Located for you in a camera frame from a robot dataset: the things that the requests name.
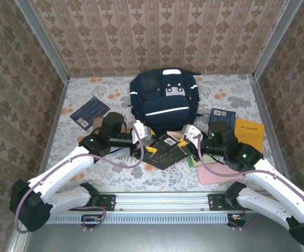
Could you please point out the black book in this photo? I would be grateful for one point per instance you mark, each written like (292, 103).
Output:
(165, 155)

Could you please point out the green notebook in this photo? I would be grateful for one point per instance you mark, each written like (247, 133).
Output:
(191, 161)

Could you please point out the thin dark blue booklet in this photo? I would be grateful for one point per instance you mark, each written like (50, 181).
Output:
(88, 111)

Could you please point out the yellow book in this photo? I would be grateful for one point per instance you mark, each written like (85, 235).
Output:
(250, 134)

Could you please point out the navy blue backpack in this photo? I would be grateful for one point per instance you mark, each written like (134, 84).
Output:
(165, 105)

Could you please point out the pink pencil case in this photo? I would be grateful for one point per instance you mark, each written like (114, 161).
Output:
(214, 178)

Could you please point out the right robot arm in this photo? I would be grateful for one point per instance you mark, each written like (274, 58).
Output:
(272, 176)

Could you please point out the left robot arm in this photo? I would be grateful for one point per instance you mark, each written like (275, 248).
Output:
(62, 168)

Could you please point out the grey metal sheet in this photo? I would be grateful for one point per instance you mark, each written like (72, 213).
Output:
(167, 239)

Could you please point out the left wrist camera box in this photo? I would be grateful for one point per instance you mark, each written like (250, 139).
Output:
(141, 131)

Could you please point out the aluminium table side rail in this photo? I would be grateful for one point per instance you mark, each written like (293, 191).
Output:
(53, 131)
(267, 118)

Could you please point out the aluminium mounting rail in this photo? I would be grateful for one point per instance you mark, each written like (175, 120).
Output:
(162, 200)

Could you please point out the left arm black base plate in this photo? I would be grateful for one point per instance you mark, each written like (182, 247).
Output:
(109, 202)

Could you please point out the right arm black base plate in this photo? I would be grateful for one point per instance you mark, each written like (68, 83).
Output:
(214, 202)

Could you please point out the aluminium frame post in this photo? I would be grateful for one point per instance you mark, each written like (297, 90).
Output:
(44, 42)
(275, 39)

